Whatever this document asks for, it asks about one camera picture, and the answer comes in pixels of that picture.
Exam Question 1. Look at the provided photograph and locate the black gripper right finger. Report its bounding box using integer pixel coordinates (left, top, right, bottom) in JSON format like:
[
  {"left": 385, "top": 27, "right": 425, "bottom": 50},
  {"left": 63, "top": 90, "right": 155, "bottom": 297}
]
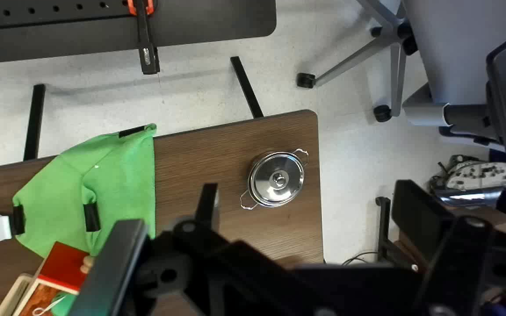
[{"left": 418, "top": 217, "right": 496, "bottom": 316}]

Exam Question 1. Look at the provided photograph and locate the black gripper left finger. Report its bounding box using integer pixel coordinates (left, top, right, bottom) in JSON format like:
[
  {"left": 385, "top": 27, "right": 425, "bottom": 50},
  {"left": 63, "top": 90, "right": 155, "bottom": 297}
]
[{"left": 67, "top": 218, "right": 149, "bottom": 316}]

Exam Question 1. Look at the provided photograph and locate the green cloth towel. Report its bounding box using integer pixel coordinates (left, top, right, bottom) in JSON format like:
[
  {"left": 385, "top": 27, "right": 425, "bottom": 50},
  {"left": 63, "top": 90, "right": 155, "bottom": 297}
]
[{"left": 11, "top": 122, "right": 158, "bottom": 316}]

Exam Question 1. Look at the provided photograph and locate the red-fronted wooden drawer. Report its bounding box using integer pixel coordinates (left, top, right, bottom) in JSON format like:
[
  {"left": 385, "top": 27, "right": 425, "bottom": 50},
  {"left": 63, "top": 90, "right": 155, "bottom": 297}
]
[{"left": 33, "top": 241, "right": 95, "bottom": 296}]

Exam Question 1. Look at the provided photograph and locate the black box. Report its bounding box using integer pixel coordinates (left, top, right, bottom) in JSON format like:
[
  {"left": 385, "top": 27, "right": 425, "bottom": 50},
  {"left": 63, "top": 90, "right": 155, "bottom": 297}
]
[{"left": 392, "top": 180, "right": 462, "bottom": 254}]

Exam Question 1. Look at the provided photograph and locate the grey mechanical device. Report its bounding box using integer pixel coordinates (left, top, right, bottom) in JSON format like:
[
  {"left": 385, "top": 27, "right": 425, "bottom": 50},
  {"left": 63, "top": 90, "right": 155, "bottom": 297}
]
[{"left": 427, "top": 155, "right": 506, "bottom": 208}]

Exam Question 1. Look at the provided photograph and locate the light wooden box with slot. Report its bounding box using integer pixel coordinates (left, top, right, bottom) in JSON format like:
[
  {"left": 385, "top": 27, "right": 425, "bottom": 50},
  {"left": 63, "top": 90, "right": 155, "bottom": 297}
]
[{"left": 0, "top": 273, "right": 67, "bottom": 316}]

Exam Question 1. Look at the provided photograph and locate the brown folding table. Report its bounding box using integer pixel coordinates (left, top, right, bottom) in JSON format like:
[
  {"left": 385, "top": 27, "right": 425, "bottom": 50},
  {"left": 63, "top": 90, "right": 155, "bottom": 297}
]
[{"left": 23, "top": 55, "right": 265, "bottom": 164}]

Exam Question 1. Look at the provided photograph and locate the small steel pot with lid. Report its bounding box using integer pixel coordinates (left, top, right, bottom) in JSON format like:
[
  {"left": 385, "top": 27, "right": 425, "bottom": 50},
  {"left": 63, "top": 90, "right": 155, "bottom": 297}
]
[{"left": 239, "top": 148, "right": 311, "bottom": 211}]

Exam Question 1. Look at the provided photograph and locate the black clamp with orange grip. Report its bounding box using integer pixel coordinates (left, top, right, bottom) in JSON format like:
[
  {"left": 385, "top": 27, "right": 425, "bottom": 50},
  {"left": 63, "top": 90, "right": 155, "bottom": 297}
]
[{"left": 125, "top": 0, "right": 162, "bottom": 76}]

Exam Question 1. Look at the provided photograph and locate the grey office chair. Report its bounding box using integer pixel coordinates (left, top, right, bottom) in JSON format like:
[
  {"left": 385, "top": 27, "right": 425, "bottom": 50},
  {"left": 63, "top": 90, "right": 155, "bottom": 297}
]
[{"left": 295, "top": 0, "right": 506, "bottom": 143}]

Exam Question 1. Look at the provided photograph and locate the black perforated mounting board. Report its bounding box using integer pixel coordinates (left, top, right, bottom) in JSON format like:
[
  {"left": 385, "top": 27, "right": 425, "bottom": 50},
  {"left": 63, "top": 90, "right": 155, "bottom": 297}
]
[{"left": 0, "top": 0, "right": 278, "bottom": 67}]

